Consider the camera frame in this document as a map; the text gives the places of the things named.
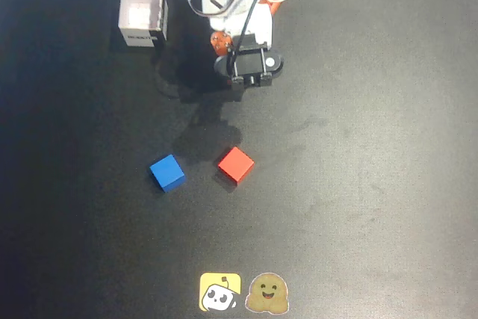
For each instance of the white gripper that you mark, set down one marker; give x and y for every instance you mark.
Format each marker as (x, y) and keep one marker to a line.
(219, 44)

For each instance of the red cube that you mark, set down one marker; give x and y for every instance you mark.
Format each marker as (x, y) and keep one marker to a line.
(236, 164)

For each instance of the white cardboard box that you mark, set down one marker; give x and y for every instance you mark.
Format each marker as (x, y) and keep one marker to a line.
(140, 12)

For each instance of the blue cube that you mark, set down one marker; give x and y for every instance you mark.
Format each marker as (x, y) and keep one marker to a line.
(167, 172)

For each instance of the black table mat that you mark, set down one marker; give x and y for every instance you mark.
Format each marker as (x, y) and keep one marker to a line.
(373, 184)

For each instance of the yellow robot sticker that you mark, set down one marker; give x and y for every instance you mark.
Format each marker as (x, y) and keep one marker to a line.
(220, 291)

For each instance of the smiling hugging face sticker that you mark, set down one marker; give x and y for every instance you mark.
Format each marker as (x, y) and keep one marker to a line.
(267, 293)

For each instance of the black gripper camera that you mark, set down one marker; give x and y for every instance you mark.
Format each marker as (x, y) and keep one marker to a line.
(248, 63)

